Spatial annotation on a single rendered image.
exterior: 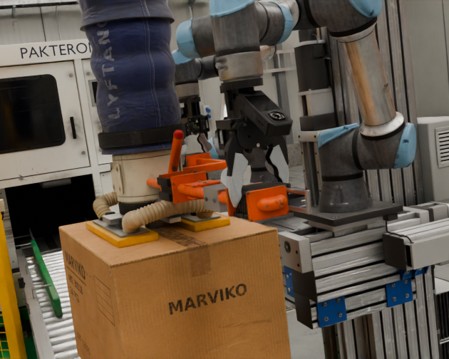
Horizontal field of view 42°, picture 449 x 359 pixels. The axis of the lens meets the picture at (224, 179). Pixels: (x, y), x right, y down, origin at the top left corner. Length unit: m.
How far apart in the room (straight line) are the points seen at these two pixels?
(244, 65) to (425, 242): 0.84
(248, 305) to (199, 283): 0.14
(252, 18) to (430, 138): 1.09
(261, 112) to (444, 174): 1.16
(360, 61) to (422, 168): 0.64
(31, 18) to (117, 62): 9.49
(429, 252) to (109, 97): 0.92
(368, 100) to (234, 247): 0.50
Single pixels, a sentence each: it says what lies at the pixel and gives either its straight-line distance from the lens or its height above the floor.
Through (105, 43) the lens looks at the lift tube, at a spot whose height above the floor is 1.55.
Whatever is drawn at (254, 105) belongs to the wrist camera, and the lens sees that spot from 0.94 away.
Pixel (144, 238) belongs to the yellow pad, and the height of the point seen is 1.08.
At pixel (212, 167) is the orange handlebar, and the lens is 1.65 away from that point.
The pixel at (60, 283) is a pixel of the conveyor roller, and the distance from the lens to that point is 3.35.
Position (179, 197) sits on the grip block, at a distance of 1.27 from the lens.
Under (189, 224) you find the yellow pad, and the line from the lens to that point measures 1.45.
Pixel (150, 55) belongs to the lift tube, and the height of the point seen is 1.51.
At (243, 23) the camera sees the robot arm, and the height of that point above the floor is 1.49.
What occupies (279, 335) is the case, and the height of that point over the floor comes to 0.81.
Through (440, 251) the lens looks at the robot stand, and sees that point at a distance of 1.66.
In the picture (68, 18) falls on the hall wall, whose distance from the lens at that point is 10.99.
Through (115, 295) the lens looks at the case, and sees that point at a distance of 1.25.
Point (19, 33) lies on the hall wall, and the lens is 10.87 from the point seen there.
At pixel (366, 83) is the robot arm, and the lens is 1.48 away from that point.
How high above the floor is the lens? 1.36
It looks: 7 degrees down
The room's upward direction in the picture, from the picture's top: 8 degrees counter-clockwise
